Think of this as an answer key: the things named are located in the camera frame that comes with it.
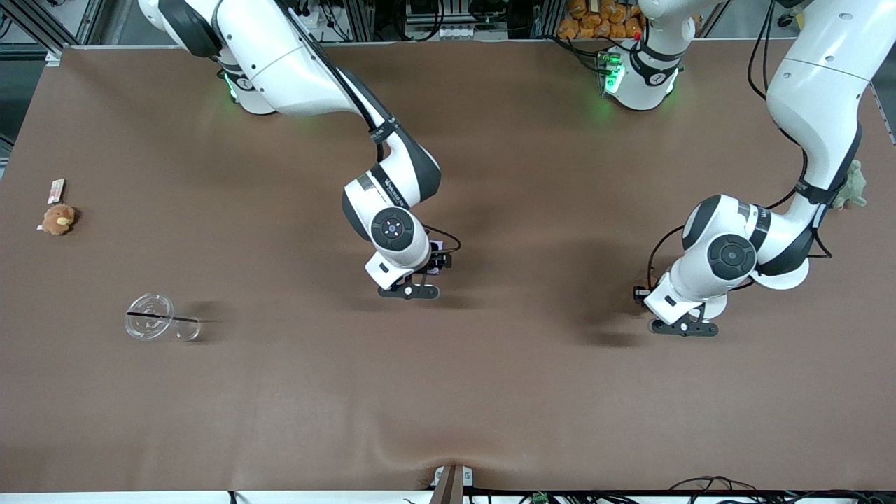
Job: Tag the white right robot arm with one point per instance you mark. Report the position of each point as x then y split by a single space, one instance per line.
294 70

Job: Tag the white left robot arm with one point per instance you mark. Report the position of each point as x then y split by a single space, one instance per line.
819 91

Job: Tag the green plush toy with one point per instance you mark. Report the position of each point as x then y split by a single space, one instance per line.
855 185

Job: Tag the black drinking straw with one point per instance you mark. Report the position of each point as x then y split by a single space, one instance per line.
164 318

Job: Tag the clear plastic cup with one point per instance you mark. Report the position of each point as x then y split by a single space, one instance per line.
148 316

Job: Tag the white power strip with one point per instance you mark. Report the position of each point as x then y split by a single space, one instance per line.
448 32

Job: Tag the orange plush toys pile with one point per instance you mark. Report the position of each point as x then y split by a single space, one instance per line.
595 21

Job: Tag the brown plush toy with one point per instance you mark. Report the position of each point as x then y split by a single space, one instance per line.
59 219

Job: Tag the small wrapped packet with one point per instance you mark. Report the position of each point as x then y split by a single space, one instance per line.
56 190

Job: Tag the front camera mount bracket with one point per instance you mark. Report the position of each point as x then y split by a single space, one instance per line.
448 486

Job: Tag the aluminium frame rail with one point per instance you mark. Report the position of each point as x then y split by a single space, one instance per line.
42 24

